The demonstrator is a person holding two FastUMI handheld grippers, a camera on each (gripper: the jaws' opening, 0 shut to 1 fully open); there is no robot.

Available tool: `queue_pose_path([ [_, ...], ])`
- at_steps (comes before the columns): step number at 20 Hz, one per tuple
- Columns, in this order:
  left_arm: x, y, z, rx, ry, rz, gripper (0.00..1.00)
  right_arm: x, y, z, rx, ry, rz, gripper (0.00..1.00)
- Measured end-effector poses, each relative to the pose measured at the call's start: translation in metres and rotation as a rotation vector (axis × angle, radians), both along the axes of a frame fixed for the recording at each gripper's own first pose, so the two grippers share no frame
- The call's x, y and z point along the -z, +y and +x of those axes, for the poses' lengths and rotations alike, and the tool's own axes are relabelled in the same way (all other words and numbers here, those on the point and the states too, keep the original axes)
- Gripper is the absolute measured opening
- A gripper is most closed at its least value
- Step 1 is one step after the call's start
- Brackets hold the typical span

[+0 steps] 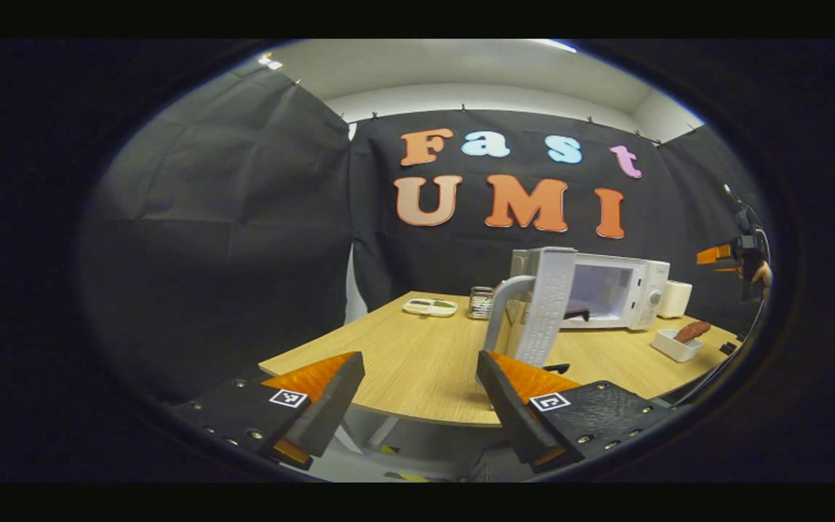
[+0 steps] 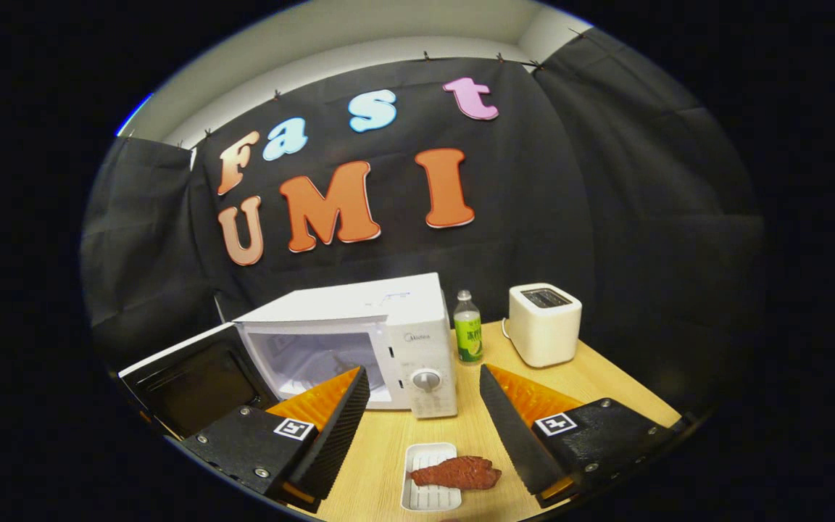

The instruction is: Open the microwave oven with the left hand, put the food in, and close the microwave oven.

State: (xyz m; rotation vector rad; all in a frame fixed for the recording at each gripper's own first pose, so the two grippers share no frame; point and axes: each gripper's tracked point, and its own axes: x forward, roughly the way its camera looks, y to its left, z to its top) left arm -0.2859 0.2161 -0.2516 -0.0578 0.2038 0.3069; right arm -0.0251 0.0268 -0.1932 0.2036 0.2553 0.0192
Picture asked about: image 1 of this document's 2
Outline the white table frame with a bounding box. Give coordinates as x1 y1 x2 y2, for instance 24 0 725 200
331 407 520 483

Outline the white divided sauce plate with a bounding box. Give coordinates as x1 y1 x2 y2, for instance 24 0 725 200
402 297 458 318

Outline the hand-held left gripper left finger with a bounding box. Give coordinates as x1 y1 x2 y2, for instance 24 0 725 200
167 351 366 472

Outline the metal wire cup holder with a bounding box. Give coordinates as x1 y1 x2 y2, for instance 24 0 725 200
467 286 497 321

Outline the brown sausage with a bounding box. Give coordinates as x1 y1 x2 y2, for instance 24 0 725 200
673 320 713 344

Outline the white rectangular dish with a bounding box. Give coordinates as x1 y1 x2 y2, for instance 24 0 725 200
651 328 705 363

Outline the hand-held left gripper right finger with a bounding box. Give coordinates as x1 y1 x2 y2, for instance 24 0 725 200
475 349 676 473

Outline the black backdrop cloth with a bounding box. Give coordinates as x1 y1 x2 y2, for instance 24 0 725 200
77 65 777 407

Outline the white microwave oven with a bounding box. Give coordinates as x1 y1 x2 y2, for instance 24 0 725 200
481 246 672 370

